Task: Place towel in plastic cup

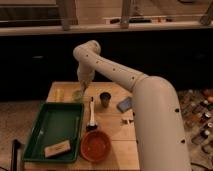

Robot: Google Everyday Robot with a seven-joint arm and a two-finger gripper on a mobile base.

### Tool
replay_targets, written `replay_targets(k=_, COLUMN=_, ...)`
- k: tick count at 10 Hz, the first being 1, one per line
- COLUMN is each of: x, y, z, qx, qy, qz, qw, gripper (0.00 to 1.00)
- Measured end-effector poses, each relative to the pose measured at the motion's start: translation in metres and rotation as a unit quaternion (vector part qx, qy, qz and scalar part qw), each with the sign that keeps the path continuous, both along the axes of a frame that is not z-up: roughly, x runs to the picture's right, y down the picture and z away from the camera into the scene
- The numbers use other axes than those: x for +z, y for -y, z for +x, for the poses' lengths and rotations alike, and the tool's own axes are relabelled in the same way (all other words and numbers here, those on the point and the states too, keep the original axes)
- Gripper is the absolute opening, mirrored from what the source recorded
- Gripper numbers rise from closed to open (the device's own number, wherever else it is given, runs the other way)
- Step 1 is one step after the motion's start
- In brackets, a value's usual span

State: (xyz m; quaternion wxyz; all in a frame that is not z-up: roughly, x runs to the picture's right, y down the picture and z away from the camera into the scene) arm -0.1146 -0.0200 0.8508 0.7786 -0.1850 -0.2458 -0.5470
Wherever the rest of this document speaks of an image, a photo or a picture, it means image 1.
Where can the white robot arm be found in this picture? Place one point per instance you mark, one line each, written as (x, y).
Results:
(160, 135)

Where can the wooden block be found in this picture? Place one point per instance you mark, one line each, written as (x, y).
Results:
(57, 149)

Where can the orange bowl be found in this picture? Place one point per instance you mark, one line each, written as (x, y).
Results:
(95, 146)

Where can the blue grey sponge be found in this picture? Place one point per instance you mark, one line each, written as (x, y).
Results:
(125, 105)

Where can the green plastic tray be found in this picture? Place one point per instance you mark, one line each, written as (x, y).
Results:
(55, 122)

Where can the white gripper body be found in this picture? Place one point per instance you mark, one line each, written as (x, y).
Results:
(85, 76)

